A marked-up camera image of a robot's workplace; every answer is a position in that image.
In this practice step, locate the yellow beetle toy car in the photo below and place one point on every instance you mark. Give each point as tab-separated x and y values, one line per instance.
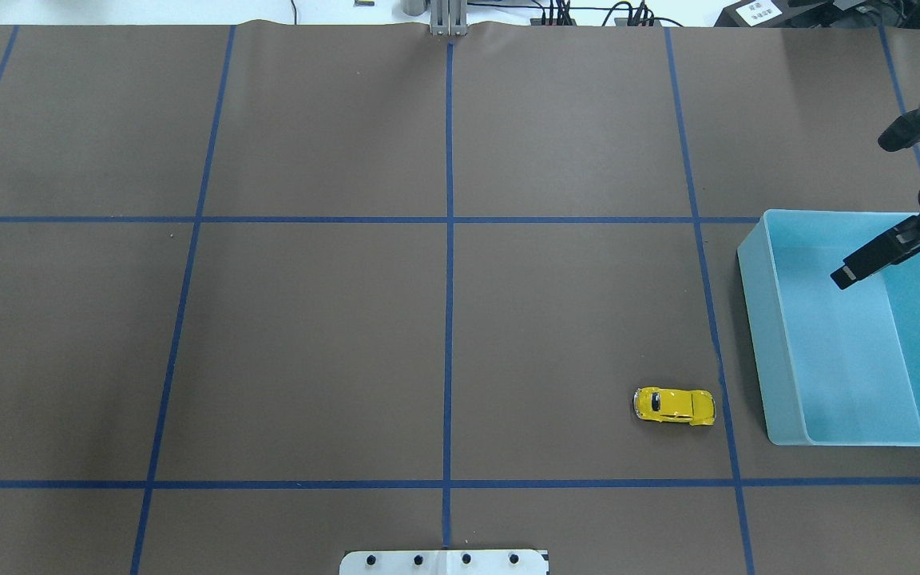
693	407

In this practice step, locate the white pedestal column base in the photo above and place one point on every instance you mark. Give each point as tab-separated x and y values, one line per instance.
446	561

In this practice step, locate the light blue plastic bin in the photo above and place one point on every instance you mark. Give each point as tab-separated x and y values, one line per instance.
835	367

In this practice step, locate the aluminium frame post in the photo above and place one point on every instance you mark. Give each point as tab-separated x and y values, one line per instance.
448	18

